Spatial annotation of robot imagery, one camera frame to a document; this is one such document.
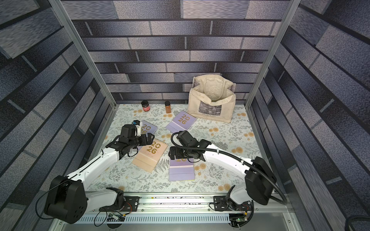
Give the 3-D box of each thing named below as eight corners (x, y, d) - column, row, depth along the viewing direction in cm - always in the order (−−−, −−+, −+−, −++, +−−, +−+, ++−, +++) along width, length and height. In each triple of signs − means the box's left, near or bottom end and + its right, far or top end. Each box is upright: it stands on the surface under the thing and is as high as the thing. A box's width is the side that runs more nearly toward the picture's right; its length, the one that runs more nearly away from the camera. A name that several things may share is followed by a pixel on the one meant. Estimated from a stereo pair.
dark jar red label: (142, 111, 117) (140, 105, 112) (143, 105, 121) (141, 100, 116) (149, 111, 117) (147, 105, 112) (150, 105, 121) (149, 100, 116)
